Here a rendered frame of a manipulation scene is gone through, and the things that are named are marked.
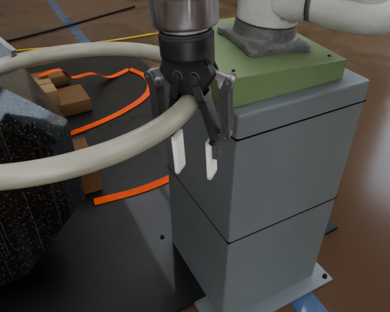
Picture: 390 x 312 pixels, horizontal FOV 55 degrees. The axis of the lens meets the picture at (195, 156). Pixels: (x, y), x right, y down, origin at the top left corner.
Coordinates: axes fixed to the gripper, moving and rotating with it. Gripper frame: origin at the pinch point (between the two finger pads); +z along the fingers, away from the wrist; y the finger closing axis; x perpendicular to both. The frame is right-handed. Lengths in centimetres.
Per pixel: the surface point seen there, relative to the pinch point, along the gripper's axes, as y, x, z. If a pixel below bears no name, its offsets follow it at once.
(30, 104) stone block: 64, -28, 11
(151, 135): 0.5, 11.5, -10.1
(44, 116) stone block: 61, -30, 16
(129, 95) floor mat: 114, -155, 69
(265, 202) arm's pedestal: -5.9, -31.3, 33.3
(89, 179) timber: 81, -62, 67
